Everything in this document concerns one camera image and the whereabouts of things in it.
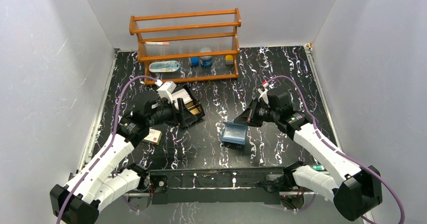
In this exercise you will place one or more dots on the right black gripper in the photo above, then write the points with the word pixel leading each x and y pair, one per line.
pixel 252 120

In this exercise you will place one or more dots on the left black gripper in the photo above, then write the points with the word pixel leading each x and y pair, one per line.
pixel 176 112

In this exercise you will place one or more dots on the blue card holder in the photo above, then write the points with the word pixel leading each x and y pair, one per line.
pixel 234 133

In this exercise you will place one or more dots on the black card tray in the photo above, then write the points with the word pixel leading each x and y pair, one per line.
pixel 198 117

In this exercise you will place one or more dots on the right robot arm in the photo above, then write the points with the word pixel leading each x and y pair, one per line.
pixel 354 190

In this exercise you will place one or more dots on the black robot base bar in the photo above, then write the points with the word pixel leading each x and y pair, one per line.
pixel 256 184

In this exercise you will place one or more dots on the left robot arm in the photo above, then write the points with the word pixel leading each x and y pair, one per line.
pixel 96 186

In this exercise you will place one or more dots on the white card stack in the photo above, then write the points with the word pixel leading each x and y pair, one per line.
pixel 182 93

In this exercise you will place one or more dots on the small white and yellow box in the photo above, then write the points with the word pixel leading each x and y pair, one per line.
pixel 154 137

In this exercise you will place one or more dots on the toothbrush blister pack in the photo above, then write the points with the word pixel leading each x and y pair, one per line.
pixel 164 66

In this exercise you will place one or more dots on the small blue box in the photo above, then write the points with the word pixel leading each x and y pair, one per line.
pixel 193 61

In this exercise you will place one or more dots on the blue lidded jar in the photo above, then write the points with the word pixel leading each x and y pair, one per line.
pixel 205 61

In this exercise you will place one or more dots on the yellow and grey sponge block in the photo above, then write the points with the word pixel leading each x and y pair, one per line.
pixel 229 60

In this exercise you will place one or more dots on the white and orange tube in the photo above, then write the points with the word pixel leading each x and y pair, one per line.
pixel 157 43

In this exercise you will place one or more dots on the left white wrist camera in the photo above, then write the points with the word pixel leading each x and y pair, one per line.
pixel 165 89

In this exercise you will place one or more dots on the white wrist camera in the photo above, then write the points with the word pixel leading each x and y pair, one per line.
pixel 263 90
pixel 165 89

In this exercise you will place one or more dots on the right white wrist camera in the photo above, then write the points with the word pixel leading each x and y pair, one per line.
pixel 263 90

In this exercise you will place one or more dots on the orange wooden wire shelf rack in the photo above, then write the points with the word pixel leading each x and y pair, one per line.
pixel 187 34

